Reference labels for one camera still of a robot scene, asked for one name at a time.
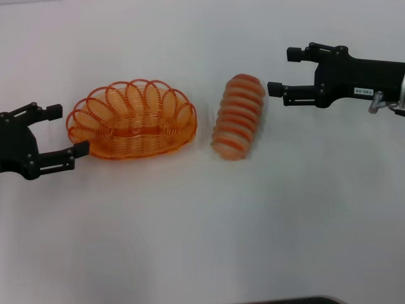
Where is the silver cable plug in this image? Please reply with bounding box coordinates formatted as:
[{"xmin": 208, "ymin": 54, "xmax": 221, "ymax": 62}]
[{"xmin": 368, "ymin": 91, "xmax": 405, "ymax": 118}]

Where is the ridged orange striped bread loaf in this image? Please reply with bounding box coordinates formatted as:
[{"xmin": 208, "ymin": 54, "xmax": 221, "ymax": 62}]
[{"xmin": 210, "ymin": 73, "xmax": 266, "ymax": 162}]

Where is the orange woven plastic basket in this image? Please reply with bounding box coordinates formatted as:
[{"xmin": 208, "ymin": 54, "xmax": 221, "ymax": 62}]
[{"xmin": 65, "ymin": 79, "xmax": 199, "ymax": 161}]

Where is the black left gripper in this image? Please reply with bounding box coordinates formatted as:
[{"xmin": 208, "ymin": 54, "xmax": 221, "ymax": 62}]
[{"xmin": 0, "ymin": 101, "xmax": 90, "ymax": 181}]

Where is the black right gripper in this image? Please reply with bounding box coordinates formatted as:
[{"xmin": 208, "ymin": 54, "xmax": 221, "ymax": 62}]
[{"xmin": 267, "ymin": 42, "xmax": 405, "ymax": 109}]

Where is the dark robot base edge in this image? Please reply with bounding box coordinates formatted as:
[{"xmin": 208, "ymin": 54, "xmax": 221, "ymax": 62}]
[{"xmin": 246, "ymin": 294, "xmax": 349, "ymax": 304}]

